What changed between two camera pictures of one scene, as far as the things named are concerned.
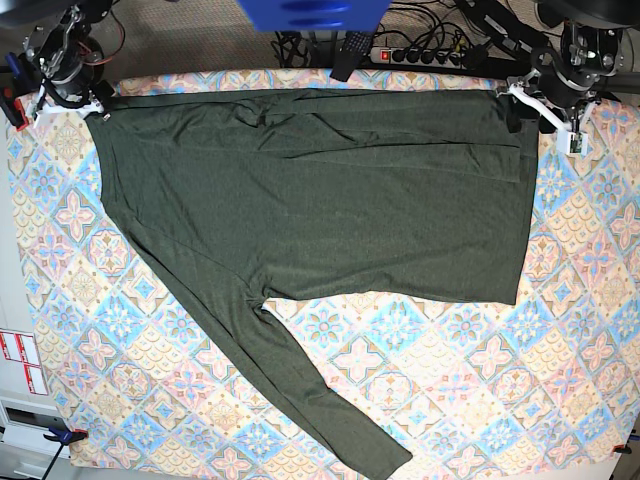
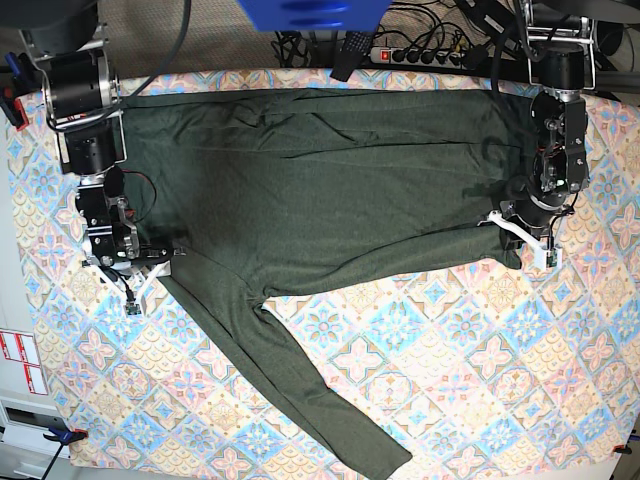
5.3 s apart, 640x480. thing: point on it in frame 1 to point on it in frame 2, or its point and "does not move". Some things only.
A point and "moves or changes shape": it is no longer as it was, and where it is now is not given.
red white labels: x=21 y=348 does not move
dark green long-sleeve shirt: x=426 y=195 moves or changes shape
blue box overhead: x=315 y=15 does not move
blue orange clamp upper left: x=12 y=89 does not move
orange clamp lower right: x=620 y=448 does not move
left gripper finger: x=50 y=110 to x=113 y=276
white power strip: x=417 y=57 does not move
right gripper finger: x=562 y=127 to x=545 y=255
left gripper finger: x=94 y=107 to x=162 y=270
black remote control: x=356 y=47 does not move
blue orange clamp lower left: x=66 y=437 does not move
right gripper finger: x=521 y=117 to x=511 y=236
